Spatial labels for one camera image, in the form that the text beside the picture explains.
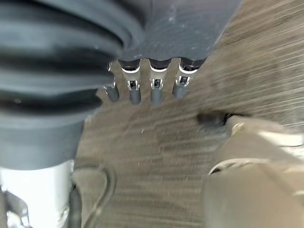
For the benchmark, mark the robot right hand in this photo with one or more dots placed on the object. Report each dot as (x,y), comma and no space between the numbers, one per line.
(59,71)

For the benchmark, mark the robot silver leg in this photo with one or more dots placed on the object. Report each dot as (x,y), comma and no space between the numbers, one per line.
(256,185)

